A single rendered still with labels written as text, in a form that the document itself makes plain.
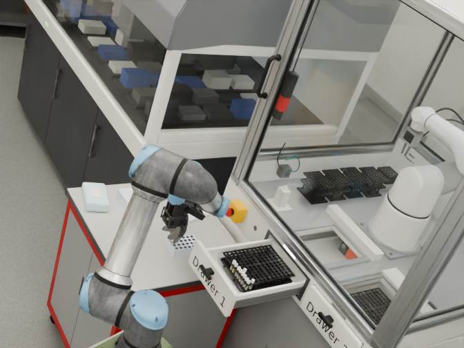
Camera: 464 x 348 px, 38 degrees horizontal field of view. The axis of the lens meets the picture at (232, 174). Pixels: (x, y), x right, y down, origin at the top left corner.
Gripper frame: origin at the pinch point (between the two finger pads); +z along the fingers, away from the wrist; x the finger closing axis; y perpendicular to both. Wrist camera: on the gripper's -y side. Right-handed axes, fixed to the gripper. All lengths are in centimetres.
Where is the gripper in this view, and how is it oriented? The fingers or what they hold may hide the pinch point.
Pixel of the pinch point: (175, 238)
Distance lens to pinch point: 262.4
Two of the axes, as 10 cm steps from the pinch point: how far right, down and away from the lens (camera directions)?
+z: -2.9, 8.1, 5.1
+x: 4.7, 5.9, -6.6
